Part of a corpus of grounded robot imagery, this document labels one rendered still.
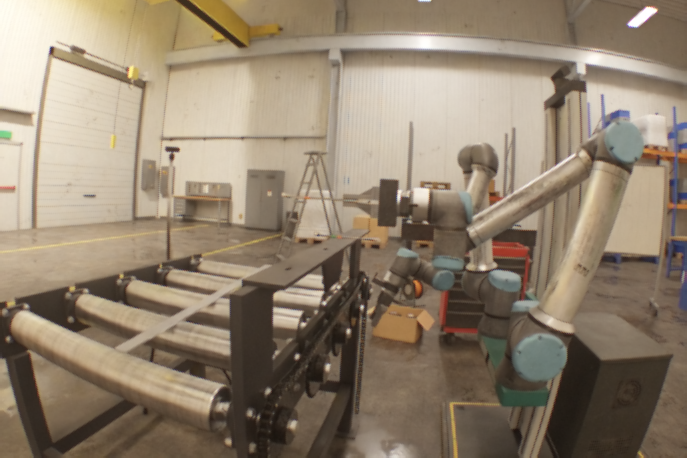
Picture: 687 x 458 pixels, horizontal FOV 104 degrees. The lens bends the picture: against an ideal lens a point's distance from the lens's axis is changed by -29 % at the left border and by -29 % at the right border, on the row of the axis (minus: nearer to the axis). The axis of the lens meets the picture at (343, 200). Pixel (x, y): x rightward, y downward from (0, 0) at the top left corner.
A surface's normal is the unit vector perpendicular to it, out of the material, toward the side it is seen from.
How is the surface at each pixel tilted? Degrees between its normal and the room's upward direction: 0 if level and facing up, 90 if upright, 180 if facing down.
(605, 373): 90
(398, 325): 90
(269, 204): 90
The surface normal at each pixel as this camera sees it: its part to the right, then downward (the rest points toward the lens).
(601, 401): -0.21, 0.01
